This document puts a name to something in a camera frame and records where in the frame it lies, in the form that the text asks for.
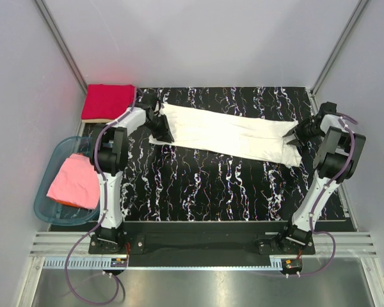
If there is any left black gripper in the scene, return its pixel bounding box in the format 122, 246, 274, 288
144, 114, 173, 143

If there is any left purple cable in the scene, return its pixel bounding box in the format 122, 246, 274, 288
65, 88, 143, 303

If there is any white t shirt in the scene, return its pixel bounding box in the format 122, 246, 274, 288
162, 104, 301, 167

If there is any folded beige t shirt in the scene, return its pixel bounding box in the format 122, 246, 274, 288
81, 118, 112, 123

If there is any teal plastic basket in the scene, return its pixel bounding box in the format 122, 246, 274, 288
33, 136, 99, 226

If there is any pink t shirt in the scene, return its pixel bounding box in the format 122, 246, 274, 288
46, 153, 100, 210

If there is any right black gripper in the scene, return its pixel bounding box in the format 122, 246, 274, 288
285, 117, 324, 147

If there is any folded red t shirt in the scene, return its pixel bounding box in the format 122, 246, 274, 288
81, 84, 136, 120

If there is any right aluminium frame post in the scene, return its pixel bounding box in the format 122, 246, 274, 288
310, 0, 371, 96

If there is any orange garment in basket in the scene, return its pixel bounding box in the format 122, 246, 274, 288
57, 200, 77, 207

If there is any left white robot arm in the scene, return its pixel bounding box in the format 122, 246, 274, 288
90, 94, 174, 253

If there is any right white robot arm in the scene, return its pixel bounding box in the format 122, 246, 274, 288
276, 102, 366, 254

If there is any left aluminium frame post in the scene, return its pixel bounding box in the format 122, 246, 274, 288
33, 0, 88, 94

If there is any purple cable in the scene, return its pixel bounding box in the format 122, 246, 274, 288
249, 112, 359, 278
65, 88, 143, 303

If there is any black marble pattern mat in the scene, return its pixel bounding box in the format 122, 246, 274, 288
120, 87, 319, 222

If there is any grey slotted cable duct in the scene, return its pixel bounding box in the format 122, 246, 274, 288
44, 255, 302, 272

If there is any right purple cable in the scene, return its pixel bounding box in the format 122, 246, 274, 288
249, 112, 359, 278

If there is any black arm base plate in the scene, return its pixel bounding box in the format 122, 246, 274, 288
89, 221, 315, 264

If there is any aluminium frame post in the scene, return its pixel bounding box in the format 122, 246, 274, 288
310, 0, 371, 96
33, 0, 88, 94

